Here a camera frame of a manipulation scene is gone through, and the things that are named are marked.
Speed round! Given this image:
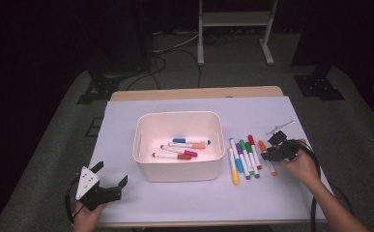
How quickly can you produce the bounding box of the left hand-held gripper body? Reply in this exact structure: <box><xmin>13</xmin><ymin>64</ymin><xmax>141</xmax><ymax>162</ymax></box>
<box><xmin>74</xmin><ymin>165</ymin><xmax>124</xmax><ymax>211</ymax></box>

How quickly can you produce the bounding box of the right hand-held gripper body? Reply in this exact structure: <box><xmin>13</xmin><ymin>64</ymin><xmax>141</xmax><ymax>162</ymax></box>
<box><xmin>265</xmin><ymin>119</ymin><xmax>302</xmax><ymax>162</ymax></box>

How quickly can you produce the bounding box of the orange marker pen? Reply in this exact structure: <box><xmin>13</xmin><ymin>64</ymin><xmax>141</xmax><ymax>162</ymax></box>
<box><xmin>258</xmin><ymin>139</ymin><xmax>278</xmax><ymax>177</ymax></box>

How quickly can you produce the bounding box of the red marker pen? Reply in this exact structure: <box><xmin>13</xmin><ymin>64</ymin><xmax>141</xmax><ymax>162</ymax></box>
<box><xmin>247</xmin><ymin>134</ymin><xmax>263</xmax><ymax>171</ymax></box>

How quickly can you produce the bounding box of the dark green marker pen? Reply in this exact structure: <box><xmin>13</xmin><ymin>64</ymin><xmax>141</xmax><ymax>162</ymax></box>
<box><xmin>245</xmin><ymin>141</ymin><xmax>261</xmax><ymax>179</ymax></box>

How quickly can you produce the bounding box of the white plastic storage box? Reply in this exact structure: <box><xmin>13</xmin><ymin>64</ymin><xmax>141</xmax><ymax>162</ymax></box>
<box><xmin>131</xmin><ymin>110</ymin><xmax>226</xmax><ymax>183</ymax></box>

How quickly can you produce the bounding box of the brown marker pen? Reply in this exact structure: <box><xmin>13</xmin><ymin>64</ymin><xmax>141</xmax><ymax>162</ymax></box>
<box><xmin>152</xmin><ymin>152</ymin><xmax>192</xmax><ymax>160</ymax></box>

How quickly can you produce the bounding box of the dark blue marker pen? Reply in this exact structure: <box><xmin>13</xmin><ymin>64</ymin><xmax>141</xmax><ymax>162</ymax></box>
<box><xmin>172</xmin><ymin>137</ymin><xmax>212</xmax><ymax>145</ymax></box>

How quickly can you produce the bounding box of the magenta marker pen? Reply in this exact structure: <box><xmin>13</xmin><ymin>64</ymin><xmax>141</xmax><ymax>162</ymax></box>
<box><xmin>159</xmin><ymin>144</ymin><xmax>199</xmax><ymax>159</ymax></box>

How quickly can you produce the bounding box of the person's right hand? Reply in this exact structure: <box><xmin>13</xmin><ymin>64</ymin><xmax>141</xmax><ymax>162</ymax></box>
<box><xmin>280</xmin><ymin>138</ymin><xmax>322</xmax><ymax>191</ymax></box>

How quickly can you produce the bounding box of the person's left hand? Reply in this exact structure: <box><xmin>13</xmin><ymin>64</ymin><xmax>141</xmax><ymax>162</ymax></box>
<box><xmin>72</xmin><ymin>201</ymin><xmax>107</xmax><ymax>232</ymax></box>

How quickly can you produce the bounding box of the light blue marker pen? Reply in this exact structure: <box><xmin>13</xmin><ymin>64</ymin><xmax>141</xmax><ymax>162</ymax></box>
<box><xmin>228</xmin><ymin>137</ymin><xmax>245</xmax><ymax>173</ymax></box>

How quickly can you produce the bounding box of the pale lavender table mat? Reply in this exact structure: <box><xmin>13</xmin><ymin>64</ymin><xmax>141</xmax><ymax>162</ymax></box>
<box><xmin>88</xmin><ymin>96</ymin><xmax>331</xmax><ymax>225</ymax></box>

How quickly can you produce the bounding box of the black stand with legs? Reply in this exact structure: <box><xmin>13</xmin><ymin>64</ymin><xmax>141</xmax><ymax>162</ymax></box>
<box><xmin>76</xmin><ymin>0</ymin><xmax>155</xmax><ymax>105</ymax></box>

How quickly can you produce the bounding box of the white metal stand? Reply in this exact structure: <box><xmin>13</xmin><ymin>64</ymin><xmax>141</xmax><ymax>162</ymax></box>
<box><xmin>196</xmin><ymin>0</ymin><xmax>279</xmax><ymax>67</ymax></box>

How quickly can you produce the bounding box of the left hand-held gripper cable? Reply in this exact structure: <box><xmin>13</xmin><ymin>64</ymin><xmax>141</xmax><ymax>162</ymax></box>
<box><xmin>64</xmin><ymin>176</ymin><xmax>81</xmax><ymax>225</ymax></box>

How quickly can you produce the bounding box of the hand-held gripper cable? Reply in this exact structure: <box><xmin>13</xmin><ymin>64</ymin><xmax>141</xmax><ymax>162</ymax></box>
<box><xmin>64</xmin><ymin>176</ymin><xmax>81</xmax><ymax>225</ymax></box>
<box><xmin>299</xmin><ymin>140</ymin><xmax>357</xmax><ymax>232</ymax></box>

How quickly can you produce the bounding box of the dark square floor frame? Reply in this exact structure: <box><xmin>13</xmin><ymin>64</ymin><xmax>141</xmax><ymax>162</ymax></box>
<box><xmin>84</xmin><ymin>117</ymin><xmax>104</xmax><ymax>138</ymax></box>

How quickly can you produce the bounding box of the black stand with base plate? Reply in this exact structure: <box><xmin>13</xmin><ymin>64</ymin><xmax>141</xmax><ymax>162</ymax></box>
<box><xmin>292</xmin><ymin>61</ymin><xmax>346</xmax><ymax>102</ymax></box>

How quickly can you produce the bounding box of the right hand-held gripper cable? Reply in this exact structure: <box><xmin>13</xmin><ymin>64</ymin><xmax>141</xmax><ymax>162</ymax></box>
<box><xmin>299</xmin><ymin>140</ymin><xmax>357</xmax><ymax>232</ymax></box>

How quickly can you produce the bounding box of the black floor cable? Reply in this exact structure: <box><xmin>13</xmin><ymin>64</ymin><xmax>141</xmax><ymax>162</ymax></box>
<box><xmin>174</xmin><ymin>47</ymin><xmax>203</xmax><ymax>89</ymax></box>
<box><xmin>126</xmin><ymin>52</ymin><xmax>167</xmax><ymax>91</ymax></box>

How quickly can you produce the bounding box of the tangled black cable bundle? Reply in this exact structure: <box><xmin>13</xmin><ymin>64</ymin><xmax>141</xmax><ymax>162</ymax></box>
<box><xmin>203</xmin><ymin>32</ymin><xmax>239</xmax><ymax>46</ymax></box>

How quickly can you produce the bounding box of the grey floor cable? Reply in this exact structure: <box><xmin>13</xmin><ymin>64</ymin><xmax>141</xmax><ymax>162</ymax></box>
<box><xmin>152</xmin><ymin>32</ymin><xmax>200</xmax><ymax>54</ymax></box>

